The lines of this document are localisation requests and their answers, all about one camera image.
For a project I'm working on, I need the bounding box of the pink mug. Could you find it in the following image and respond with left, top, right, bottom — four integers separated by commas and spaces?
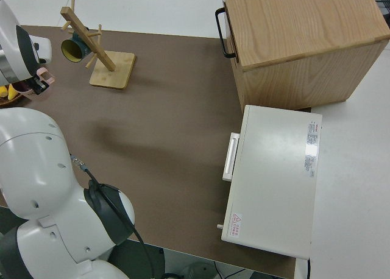
10, 66, 56, 102

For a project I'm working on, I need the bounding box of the round wicker basket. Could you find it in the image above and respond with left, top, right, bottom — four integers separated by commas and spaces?
0, 94, 24, 108

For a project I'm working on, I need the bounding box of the white toaster oven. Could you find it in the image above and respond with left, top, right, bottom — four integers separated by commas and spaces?
216, 104, 323, 260

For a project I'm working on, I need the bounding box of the wooden mug tree stand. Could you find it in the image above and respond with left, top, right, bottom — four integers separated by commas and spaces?
60, 6, 137, 90

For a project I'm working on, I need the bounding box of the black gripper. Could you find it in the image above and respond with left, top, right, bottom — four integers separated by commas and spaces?
26, 74, 51, 95

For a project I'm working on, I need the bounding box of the white oven door handle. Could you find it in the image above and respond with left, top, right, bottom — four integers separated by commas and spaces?
222, 132, 241, 182

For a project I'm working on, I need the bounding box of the brown table mat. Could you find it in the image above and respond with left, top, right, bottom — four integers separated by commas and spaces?
0, 24, 298, 279

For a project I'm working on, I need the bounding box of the dark teal mug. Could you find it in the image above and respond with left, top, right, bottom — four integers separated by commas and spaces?
60, 29, 91, 63

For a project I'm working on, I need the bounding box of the wooden cabinet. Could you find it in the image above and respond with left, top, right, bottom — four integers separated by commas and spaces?
221, 0, 390, 113

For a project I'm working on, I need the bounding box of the black cabinet handle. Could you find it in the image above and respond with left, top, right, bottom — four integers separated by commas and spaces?
214, 7, 238, 59

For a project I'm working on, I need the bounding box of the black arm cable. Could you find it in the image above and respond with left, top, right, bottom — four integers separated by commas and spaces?
69, 155, 153, 279

